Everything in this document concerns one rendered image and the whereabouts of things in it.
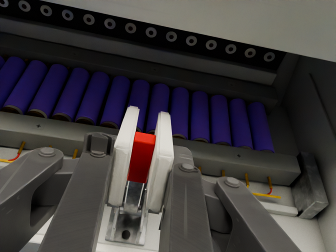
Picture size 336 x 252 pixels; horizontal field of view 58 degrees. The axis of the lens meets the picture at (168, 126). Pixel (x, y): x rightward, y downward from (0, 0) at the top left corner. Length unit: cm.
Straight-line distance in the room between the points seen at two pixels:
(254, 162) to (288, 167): 3
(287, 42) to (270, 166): 13
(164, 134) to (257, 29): 7
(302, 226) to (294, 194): 3
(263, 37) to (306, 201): 15
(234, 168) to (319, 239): 9
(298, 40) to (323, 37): 1
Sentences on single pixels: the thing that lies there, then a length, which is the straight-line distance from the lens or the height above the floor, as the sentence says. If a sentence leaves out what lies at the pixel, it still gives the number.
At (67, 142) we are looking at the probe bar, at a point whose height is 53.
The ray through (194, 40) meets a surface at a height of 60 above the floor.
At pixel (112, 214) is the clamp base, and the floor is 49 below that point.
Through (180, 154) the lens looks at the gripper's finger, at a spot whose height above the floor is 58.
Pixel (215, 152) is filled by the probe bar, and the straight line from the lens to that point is 26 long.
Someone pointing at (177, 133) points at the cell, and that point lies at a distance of 27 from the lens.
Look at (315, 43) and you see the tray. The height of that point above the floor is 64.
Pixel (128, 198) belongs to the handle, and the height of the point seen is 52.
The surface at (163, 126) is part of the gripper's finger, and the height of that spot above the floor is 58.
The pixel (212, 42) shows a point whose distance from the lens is 32.
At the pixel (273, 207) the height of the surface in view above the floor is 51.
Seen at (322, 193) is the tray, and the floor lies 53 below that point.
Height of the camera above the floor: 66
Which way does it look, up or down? 26 degrees down
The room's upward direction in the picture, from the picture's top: 13 degrees clockwise
